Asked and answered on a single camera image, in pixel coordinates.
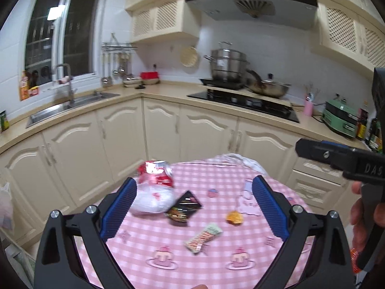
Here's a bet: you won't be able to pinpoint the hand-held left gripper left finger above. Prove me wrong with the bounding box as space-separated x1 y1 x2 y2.
34 177 138 289

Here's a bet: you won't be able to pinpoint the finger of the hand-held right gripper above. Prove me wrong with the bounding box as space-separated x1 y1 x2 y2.
320 140 351 150
295 138 355 172

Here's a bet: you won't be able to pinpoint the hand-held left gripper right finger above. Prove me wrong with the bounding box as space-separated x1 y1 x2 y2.
252 175 353 289

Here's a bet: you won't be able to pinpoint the small orange wrapper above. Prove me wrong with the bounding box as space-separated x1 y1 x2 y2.
226 211 245 226

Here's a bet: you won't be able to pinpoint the crushed red can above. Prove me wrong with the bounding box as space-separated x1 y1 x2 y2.
137 160 175 189

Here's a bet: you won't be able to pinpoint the black snack wrapper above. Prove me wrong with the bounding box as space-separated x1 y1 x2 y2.
165 190 203 227

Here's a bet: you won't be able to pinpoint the green and red candy wrapper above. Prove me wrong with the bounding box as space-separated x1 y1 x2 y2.
185 223 223 253

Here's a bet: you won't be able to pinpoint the person's right hand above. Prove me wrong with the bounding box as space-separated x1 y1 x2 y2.
350 183 374 249

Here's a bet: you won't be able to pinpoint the green electric pot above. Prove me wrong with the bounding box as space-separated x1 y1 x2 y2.
322 95 361 139

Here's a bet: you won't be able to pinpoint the dark sauce bottle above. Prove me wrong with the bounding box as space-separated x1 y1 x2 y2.
356 108 369 141
367 117 384 152

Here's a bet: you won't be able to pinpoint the thin white plastic bag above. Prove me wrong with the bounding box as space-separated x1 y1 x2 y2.
215 153 268 175

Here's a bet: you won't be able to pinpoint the bundle of chopsticks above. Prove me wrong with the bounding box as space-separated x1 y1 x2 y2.
304 83 321 102

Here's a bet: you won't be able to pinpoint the cream lower cabinets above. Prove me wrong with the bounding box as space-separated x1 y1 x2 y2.
0 96 361 247

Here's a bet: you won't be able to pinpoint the metal wok with lid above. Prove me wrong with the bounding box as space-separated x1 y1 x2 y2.
245 69 292 98

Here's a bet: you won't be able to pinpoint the pink checkered tablecloth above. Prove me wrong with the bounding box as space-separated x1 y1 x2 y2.
74 161 316 289

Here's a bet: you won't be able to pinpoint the black glass gas stove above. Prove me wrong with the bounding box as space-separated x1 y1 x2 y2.
186 91 300 124

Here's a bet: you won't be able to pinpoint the hanging translucent plastic bag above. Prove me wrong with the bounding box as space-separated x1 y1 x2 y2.
0 182 15 229

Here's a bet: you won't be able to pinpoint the cream lattice door cabinet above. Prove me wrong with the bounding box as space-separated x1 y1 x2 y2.
130 0 200 43
311 0 385 79

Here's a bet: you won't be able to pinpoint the stainless steel sink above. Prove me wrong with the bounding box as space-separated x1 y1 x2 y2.
26 91 121 128

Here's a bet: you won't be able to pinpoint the black induction cooker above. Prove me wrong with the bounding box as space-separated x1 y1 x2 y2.
199 78 245 90

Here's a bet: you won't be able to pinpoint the stainless steel steamer pot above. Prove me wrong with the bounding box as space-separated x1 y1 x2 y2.
204 41 251 80

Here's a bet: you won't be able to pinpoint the white bowl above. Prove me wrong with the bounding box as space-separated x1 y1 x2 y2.
122 77 143 88

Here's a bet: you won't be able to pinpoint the metal faucet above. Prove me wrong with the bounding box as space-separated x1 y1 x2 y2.
52 64 76 104

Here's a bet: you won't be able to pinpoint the red plastic basin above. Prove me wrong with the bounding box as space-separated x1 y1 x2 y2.
140 71 161 85

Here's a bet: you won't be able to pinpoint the orange dish soap bottle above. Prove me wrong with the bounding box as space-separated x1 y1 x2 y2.
19 70 31 101

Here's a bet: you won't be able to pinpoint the yellow round colander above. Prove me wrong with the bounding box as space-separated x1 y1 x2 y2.
180 46 199 67

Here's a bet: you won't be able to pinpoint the black range hood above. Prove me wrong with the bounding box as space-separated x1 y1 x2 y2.
185 0 319 31

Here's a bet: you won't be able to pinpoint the kitchen window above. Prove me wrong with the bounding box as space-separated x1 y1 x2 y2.
24 0 106 77

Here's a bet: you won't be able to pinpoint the metal wall utensil rack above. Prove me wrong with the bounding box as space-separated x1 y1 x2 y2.
101 43 138 52

